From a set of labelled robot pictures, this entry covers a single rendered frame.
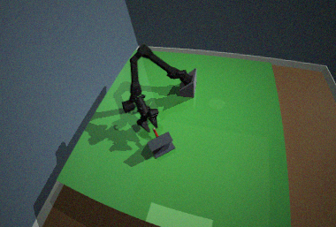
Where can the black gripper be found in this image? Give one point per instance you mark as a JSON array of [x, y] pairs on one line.
[[145, 114]]

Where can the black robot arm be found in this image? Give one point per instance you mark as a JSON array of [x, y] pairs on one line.
[[145, 52]]

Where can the dark grey square panel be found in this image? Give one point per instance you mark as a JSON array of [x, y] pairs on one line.
[[162, 144]]

